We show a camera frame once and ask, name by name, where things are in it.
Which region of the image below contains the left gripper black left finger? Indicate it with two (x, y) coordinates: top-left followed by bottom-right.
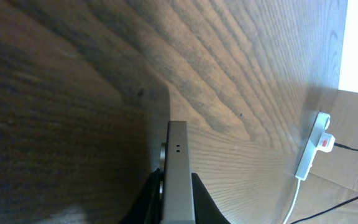
(119, 169), (162, 224)

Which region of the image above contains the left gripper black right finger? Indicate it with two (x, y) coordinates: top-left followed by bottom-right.
(191, 173), (230, 224)

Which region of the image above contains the black charging cable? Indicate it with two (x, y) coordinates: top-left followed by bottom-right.
(289, 142), (358, 224)

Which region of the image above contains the white USB charger plug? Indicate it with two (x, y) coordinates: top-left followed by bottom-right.
(316, 133), (336, 152)

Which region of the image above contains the white power strip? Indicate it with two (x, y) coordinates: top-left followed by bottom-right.
(295, 112), (331, 180)

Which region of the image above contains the white power strip cord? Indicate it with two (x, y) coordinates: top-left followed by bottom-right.
(282, 177), (301, 224)

